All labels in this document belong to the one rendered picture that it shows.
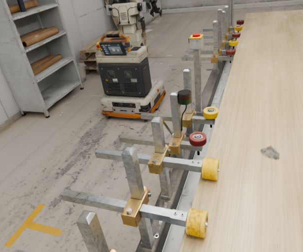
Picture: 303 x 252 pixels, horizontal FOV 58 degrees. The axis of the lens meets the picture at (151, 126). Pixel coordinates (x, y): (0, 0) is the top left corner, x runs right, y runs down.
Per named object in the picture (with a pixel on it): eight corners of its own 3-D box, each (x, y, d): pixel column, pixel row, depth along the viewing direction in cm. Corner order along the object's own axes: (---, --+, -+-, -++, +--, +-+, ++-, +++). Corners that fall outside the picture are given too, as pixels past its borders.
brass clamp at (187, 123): (181, 127, 153) (180, 119, 150) (186, 114, 163) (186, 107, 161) (191, 128, 151) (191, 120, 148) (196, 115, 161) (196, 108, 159)
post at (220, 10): (217, 62, 261) (217, 9, 236) (217, 61, 264) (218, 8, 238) (221, 62, 260) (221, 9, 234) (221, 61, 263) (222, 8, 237)
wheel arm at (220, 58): (182, 61, 242) (181, 57, 240) (182, 60, 244) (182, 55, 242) (232, 61, 227) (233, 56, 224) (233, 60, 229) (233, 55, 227)
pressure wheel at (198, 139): (188, 158, 132) (187, 139, 126) (192, 148, 138) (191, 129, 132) (205, 160, 129) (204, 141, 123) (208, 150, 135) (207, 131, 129)
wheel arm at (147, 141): (120, 143, 145) (118, 137, 143) (122, 140, 148) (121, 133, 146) (202, 153, 130) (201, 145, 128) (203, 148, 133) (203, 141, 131)
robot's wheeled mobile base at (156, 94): (149, 121, 313) (146, 102, 300) (101, 117, 336) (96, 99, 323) (167, 95, 365) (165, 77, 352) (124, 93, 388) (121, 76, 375)
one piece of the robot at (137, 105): (140, 109, 308) (139, 103, 304) (108, 107, 323) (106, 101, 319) (141, 108, 310) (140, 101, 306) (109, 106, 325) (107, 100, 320)
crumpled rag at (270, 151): (257, 148, 116) (258, 143, 115) (273, 145, 116) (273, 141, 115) (266, 161, 108) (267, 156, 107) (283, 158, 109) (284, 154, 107)
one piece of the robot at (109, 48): (131, 59, 289) (124, 42, 271) (102, 59, 301) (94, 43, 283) (134, 51, 294) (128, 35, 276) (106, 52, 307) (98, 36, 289)
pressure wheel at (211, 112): (210, 132, 148) (209, 114, 142) (201, 126, 154) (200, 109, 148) (221, 127, 151) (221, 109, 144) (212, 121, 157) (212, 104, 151)
